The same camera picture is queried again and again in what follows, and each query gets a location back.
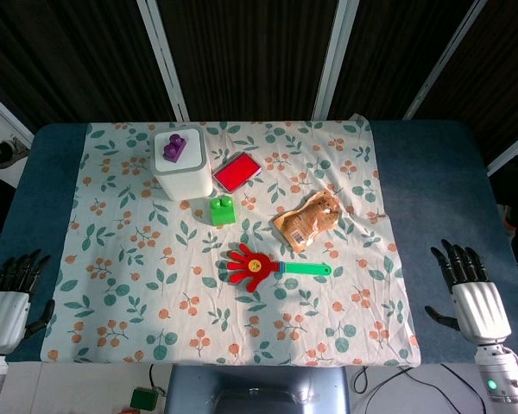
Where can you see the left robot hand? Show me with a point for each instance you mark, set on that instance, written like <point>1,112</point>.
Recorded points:
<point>2,308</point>

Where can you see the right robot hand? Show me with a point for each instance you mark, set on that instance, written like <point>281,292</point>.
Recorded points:
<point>477,304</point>

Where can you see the red hand clapper toy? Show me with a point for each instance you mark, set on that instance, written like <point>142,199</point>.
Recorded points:
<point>263,268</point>

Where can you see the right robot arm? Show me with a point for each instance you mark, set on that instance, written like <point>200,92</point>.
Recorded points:
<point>503,375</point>

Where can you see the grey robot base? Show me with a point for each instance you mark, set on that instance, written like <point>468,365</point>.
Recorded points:
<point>257,390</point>

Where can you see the black and silver clamp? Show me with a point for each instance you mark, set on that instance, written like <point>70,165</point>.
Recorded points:
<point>2,151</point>

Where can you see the green square button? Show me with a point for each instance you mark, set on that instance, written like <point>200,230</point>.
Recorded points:
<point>143,399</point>

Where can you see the brown snack packet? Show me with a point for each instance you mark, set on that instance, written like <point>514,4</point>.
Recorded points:
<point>313,220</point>

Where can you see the white square canister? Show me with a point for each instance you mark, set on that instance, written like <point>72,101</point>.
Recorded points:
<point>182,166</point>

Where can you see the purple toy brick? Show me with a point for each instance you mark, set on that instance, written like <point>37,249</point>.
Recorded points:
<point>174,148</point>

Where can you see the floral patterned tablecloth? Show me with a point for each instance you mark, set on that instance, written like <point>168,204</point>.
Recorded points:
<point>233,241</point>

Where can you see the green toy brick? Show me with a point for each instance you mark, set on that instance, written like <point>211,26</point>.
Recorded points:
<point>222,211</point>

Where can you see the red ink pad case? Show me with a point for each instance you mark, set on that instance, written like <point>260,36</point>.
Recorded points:
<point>237,171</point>

